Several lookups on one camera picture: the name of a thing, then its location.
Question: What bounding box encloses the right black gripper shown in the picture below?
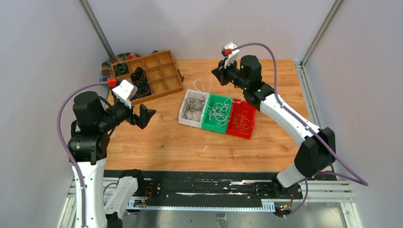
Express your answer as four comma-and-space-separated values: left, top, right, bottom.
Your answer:
211, 57, 248, 90

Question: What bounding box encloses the cable bundle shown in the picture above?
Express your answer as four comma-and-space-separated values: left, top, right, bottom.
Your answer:
192, 75, 244, 127

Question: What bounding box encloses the orange cable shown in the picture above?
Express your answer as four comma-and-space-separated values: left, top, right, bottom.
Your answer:
230, 112, 254, 136

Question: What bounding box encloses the black cable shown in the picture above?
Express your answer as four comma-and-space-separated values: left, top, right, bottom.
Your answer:
182, 96, 207, 122

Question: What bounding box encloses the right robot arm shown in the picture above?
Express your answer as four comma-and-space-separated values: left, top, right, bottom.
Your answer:
212, 55, 336, 198

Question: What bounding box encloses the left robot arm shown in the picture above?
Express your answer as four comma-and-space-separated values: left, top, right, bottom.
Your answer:
67, 91, 156, 228

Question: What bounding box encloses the green plastic bin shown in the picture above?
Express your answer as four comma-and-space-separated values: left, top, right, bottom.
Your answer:
201, 94, 233, 133

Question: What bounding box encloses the wooden compartment tray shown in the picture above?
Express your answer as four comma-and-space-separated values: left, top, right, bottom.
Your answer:
111, 50, 184, 105

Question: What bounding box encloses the red plastic bin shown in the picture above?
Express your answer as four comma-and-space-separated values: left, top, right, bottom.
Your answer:
226, 98, 256, 139

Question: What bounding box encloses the white plastic bin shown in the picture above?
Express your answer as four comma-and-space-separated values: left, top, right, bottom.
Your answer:
178, 89, 210, 128

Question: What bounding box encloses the plaid cloth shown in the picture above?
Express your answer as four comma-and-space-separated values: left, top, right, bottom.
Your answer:
100, 52, 174, 81

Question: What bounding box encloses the black coiled strap four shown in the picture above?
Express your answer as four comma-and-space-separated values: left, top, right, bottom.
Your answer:
135, 81, 152, 99

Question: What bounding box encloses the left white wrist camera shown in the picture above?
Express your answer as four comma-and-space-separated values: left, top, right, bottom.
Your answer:
112, 80, 138, 108

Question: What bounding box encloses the black coiled strap two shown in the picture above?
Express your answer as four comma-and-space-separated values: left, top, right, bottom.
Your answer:
130, 66, 147, 85

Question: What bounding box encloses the black coiled strap one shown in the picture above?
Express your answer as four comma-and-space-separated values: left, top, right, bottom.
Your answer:
114, 63, 130, 77

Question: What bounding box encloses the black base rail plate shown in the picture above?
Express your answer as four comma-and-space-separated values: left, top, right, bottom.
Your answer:
134, 171, 303, 209

